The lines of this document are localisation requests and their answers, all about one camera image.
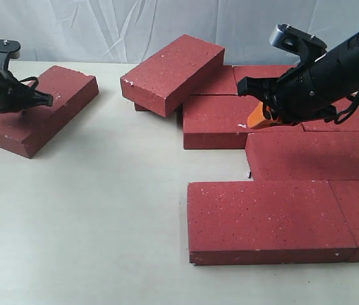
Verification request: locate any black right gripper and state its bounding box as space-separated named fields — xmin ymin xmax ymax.
xmin=237 ymin=31 xmax=359 ymax=129

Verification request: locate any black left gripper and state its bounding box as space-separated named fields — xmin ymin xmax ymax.
xmin=0 ymin=72 xmax=53 ymax=113

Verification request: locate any red brick with white mark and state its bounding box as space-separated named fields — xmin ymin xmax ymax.
xmin=182 ymin=95 xmax=304 ymax=150

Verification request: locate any red brick back row right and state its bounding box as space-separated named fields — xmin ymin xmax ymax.
xmin=233 ymin=65 xmax=294 ymax=83

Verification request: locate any red brick under tilted one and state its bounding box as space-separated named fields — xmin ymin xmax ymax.
xmin=120 ymin=63 xmax=236 ymax=117

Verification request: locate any large red brick front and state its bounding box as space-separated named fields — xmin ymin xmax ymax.
xmin=187 ymin=180 xmax=358 ymax=266

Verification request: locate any white wrinkled backdrop curtain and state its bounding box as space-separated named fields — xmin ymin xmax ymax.
xmin=0 ymin=1 xmax=359 ymax=65

